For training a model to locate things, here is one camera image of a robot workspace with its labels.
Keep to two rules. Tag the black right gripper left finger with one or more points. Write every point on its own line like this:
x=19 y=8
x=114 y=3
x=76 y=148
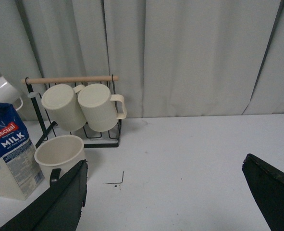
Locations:
x=59 y=208

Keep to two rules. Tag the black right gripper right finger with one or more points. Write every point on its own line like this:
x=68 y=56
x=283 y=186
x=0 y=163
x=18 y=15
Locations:
x=266 y=184

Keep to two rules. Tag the cream smiley mug black handle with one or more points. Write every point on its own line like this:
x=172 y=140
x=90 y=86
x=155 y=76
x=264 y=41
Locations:
x=62 y=152

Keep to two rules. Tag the blue white milk carton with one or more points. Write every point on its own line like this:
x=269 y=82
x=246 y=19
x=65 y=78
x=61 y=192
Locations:
x=20 y=174

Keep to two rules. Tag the cream ribbed mug right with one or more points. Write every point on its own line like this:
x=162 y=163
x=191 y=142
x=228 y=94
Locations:
x=101 y=109

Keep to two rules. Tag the cream ribbed mug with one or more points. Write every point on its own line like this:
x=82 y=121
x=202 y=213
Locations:
x=101 y=109
x=60 y=101

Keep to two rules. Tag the cream ribbed mug left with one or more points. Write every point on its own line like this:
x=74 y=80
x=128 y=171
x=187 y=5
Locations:
x=60 y=101

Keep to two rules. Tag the white mug on tree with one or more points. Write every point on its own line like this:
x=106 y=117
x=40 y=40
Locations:
x=9 y=94

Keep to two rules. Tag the grey curtain backdrop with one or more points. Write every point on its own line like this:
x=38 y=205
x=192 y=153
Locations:
x=173 y=57

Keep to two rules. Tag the black wire mug rack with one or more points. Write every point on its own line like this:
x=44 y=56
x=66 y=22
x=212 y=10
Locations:
x=108 y=139

